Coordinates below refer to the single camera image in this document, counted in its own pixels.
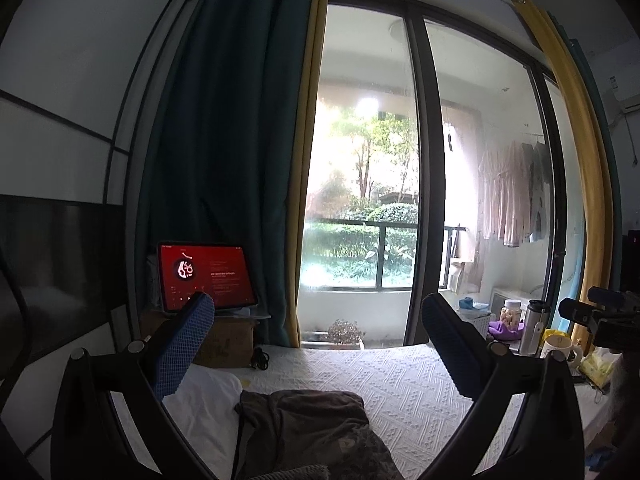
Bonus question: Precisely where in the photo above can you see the yellow curtain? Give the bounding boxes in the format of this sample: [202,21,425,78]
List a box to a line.
[287,0,335,348]
[512,0,623,343]

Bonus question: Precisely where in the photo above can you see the white woven basket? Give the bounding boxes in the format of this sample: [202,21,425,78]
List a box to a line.
[455,305,493,336]

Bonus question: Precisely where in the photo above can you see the steel thermos bottle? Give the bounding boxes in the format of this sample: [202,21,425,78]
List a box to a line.
[519,300,551,357]

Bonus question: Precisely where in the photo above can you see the row of hanging clothes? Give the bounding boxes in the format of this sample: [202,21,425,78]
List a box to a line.
[475,137,553,251]

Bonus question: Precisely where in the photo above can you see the clear jar white lid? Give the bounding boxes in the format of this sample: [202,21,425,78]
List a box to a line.
[500,299,522,333]

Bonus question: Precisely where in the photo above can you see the coiled black cable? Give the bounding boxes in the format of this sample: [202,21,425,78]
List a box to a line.
[247,346,271,372]

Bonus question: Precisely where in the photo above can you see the tablet with red screen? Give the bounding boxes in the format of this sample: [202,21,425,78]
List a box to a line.
[157,241,259,313]

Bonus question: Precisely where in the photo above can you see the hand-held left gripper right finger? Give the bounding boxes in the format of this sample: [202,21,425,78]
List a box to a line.
[415,292,586,480]

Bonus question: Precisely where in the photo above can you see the black balcony railing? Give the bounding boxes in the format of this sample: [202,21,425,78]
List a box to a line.
[305,217,468,291]

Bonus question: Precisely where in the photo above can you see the black padded headboard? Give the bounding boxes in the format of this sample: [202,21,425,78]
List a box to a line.
[0,194,128,381]

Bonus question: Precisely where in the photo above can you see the teal curtain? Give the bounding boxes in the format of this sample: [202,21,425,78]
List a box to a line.
[547,10,628,291]
[135,0,321,348]

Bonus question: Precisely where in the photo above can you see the white pillow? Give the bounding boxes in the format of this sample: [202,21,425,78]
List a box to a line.
[107,367,243,480]

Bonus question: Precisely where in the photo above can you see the brown cardboard box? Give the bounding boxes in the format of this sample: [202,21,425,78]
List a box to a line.
[140,307,256,368]

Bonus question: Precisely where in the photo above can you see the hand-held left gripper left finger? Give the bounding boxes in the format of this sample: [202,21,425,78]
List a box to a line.
[50,291,221,480]

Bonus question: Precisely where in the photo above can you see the white mug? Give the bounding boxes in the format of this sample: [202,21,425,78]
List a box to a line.
[540,336,583,368]

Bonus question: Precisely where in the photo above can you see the dark grey t-shirt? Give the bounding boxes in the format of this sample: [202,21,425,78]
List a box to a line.
[235,389,406,480]

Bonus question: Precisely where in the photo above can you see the white air conditioner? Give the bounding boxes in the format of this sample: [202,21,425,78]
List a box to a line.
[612,87,640,113]

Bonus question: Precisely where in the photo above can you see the yellow packet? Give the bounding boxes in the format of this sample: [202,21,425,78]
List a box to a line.
[579,350,616,388]

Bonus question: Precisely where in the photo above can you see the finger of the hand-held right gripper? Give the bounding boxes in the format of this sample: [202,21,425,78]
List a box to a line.
[588,285,627,307]
[557,297,609,324]

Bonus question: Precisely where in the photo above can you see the potted dry plant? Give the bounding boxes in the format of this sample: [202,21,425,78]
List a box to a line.
[325,319,367,348]

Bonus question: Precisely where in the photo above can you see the dark sliding door frame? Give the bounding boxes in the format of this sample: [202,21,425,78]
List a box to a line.
[320,0,571,351]

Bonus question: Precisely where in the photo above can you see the purple cloth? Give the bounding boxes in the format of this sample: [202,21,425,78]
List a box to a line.
[487,320,526,345]

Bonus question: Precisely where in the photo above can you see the white quilted bed cover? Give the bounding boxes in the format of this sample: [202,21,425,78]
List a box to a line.
[190,345,576,480]

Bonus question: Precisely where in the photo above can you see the grey textured cloth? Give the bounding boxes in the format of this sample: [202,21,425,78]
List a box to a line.
[257,464,331,480]

